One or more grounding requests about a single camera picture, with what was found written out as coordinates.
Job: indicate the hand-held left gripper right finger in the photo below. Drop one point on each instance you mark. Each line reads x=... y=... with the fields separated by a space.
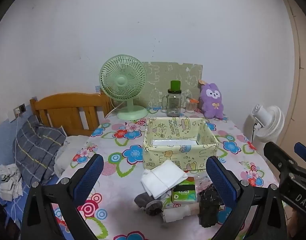
x=220 y=180

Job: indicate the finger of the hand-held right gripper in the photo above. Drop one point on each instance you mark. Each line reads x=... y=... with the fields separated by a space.
x=304 y=153
x=277 y=158

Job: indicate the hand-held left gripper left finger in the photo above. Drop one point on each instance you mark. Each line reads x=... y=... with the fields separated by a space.
x=89 y=177

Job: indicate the clear plastic bag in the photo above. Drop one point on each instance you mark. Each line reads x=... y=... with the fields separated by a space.
x=201 y=181

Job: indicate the black plastic bag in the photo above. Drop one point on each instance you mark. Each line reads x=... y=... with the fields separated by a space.
x=210 y=207

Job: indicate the green tissue packet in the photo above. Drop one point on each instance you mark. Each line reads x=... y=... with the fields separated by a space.
x=184 y=193

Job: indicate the white paper roll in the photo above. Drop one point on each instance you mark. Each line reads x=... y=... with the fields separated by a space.
x=178 y=213

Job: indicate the yellow printed fabric storage box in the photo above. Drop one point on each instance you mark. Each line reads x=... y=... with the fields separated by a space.
x=168 y=157

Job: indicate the white cloth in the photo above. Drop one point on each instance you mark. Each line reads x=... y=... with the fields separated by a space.
x=163 y=180
x=9 y=182

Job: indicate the grey sock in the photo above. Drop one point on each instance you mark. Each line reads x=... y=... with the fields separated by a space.
x=149 y=203

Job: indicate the person's right hand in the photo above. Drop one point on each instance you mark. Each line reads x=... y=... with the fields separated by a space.
x=292 y=223

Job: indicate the white blanket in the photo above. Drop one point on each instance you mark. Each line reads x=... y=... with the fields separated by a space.
x=68 y=150

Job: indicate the white standing fan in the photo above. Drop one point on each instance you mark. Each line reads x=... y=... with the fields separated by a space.
x=270 y=122

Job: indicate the grey plaid pillow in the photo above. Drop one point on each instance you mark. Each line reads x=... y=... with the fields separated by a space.
x=35 y=150

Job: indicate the beige door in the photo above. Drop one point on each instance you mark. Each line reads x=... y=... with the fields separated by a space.
x=302 y=80

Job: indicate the wooden bed headboard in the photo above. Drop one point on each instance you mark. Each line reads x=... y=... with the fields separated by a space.
x=65 y=105

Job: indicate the purple plush rabbit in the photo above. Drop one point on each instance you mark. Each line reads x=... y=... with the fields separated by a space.
x=213 y=102

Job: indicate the small glass jar orange lid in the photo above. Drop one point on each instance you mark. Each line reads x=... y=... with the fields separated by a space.
x=191 y=106

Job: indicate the crumpled white cloth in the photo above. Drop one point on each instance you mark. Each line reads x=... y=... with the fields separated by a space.
x=9 y=182

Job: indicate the blue bed sheet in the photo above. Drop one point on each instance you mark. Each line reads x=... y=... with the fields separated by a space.
x=15 y=210

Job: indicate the glass jar mug green lid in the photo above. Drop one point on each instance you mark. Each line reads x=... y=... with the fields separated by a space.
x=173 y=102

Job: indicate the green desk fan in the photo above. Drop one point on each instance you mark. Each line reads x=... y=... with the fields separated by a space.
x=122 y=81

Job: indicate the green printed board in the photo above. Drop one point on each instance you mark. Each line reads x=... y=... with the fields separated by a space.
x=163 y=77

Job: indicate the wall socket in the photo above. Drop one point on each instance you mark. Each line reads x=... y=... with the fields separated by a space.
x=19 y=109

